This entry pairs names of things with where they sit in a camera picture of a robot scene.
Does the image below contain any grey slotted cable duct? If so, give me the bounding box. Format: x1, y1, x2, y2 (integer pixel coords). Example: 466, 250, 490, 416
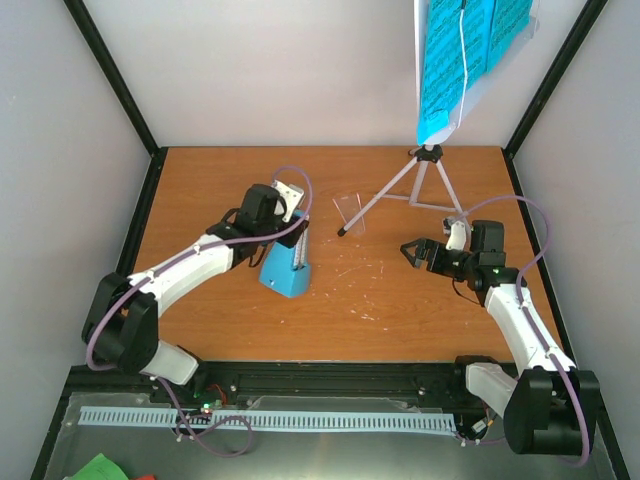
77, 406, 457, 436

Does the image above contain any black aluminium frame rail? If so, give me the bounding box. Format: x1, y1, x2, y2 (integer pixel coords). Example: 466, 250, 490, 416
64, 362, 599, 416

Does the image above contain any clear plastic metronome cover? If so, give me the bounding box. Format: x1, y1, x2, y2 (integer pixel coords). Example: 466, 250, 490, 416
333, 193, 366, 236

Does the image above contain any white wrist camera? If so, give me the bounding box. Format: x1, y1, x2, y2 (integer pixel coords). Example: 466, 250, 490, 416
443, 217, 471, 251
271, 180, 305, 223

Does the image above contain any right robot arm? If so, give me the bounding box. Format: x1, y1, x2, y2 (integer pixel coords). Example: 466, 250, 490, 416
400, 220, 600, 459

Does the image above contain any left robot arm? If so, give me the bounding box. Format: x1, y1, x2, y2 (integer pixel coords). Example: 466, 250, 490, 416
82, 180, 313, 403

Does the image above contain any green paper sheet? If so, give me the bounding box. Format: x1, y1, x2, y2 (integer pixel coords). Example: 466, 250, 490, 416
65, 454, 128, 480

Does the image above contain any blue sheet music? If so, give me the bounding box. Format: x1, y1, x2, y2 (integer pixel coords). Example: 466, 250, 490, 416
414, 1, 537, 146

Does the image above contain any blue metronome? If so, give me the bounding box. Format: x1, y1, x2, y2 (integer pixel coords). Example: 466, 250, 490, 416
259, 228, 311, 298

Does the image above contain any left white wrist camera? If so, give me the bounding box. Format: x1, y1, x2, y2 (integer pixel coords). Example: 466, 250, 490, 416
271, 180, 305, 223

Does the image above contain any white tripod music stand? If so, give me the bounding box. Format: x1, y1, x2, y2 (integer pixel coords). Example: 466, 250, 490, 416
337, 142, 464, 237

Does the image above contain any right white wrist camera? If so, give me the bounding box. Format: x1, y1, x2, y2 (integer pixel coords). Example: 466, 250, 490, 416
443, 217, 471, 251

